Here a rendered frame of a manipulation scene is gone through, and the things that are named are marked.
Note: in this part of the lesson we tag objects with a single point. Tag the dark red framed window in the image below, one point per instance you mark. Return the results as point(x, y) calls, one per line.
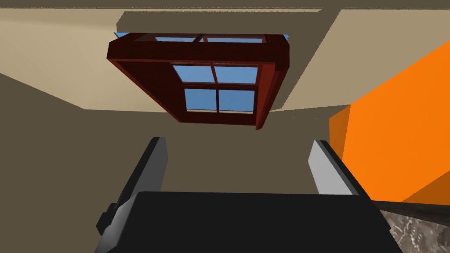
point(218, 84)

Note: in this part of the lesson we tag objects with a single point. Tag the orange cupboard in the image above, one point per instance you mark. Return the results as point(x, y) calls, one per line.
point(400, 133)

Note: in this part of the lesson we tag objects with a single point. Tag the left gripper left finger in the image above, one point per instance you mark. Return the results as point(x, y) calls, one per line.
point(149, 172)

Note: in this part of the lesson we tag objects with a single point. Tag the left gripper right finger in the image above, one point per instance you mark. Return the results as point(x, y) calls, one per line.
point(329, 172)

